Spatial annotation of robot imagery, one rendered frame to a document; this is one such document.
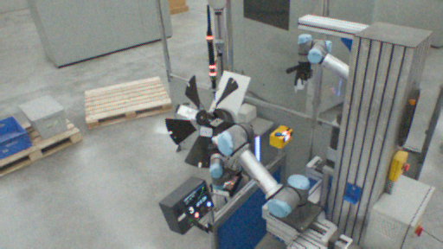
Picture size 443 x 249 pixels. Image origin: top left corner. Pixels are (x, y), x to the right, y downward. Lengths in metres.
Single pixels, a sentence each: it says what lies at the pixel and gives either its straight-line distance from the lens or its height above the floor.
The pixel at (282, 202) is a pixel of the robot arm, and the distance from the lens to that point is 1.76.
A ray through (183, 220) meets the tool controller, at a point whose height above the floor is 1.14.
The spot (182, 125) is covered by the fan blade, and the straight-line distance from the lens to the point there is 2.65.
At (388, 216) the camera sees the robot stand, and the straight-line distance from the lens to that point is 1.84.
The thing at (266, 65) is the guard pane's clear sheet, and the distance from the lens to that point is 2.96.
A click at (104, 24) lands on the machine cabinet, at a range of 7.69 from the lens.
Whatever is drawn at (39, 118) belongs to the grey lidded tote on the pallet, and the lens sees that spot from 4.80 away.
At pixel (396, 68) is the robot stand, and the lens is 1.51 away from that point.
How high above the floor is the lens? 2.49
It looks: 35 degrees down
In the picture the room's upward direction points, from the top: 3 degrees counter-clockwise
